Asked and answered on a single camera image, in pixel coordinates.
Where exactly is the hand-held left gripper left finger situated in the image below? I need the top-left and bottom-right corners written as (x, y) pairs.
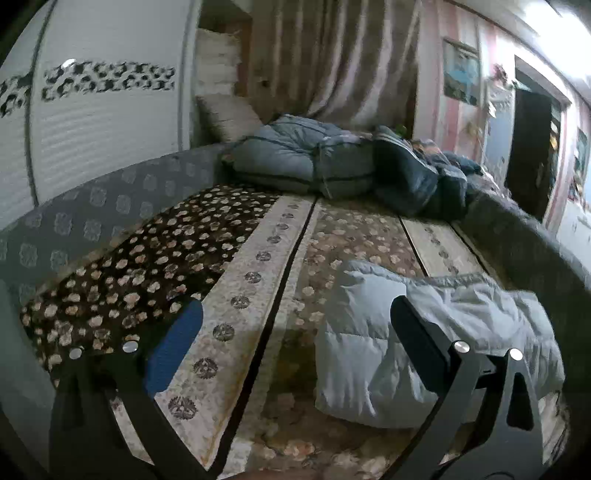
top-left (47, 299), bottom-right (209, 480)

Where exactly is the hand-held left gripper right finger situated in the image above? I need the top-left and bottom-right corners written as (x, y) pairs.
top-left (390, 294), bottom-right (559, 480)

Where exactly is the light grey puffer jacket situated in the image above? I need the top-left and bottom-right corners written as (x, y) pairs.
top-left (314, 259), bottom-right (566, 429)

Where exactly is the floral bed mat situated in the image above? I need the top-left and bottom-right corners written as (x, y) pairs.
top-left (21, 182), bottom-right (568, 480)

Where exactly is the grey fluffy blanket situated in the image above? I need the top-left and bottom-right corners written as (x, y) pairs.
top-left (455, 178), bottom-right (591, 398)

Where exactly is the grey patterned bed edge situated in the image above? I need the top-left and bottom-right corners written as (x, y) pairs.
top-left (0, 143), bottom-right (232, 315)

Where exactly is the dark teal folded quilt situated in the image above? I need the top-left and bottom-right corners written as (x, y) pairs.
top-left (372, 124), bottom-right (485, 220)

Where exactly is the grey-blue folded quilt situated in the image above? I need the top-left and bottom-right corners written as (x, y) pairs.
top-left (224, 114), bottom-right (377, 199)

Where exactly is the dark door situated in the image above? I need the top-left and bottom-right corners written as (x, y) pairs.
top-left (504, 69), bottom-right (564, 220)

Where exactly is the white patterned wardrobe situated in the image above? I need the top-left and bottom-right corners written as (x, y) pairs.
top-left (0, 0), bottom-right (204, 232)

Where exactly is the beige curtain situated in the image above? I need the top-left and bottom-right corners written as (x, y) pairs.
top-left (249, 0), bottom-right (421, 132)

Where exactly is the blue wall poster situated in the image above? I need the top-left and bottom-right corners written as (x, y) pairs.
top-left (442, 38), bottom-right (482, 106)

